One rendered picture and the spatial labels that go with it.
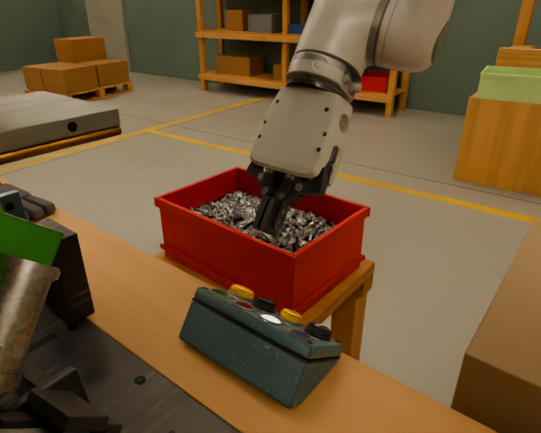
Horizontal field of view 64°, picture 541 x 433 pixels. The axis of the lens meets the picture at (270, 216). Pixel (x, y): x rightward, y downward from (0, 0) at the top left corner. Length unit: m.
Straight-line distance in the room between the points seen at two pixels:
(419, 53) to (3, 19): 9.92
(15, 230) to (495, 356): 0.42
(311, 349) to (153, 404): 0.16
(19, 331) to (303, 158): 0.31
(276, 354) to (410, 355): 1.45
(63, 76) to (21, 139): 5.85
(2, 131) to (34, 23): 10.09
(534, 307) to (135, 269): 0.49
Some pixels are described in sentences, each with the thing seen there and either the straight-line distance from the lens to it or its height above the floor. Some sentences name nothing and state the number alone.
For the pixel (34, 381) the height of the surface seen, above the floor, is 0.97.
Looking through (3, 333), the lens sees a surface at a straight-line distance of 0.30.
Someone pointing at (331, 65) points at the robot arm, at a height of 1.17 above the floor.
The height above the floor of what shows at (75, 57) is 0.52.
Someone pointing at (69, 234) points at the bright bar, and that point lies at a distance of 0.51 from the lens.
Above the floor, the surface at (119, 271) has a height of 0.90.
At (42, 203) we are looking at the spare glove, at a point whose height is 0.92.
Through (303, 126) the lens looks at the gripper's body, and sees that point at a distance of 0.49.
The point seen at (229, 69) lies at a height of 0.34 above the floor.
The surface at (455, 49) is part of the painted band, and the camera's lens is 5.70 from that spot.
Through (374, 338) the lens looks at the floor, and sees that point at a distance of 1.89.
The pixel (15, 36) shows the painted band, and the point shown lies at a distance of 10.34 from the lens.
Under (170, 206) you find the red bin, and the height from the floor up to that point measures 0.92.
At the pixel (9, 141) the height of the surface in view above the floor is 1.12.
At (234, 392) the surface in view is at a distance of 0.45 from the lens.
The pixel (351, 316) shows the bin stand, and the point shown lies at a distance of 0.85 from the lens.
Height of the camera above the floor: 1.23
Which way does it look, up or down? 27 degrees down
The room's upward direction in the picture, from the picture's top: straight up
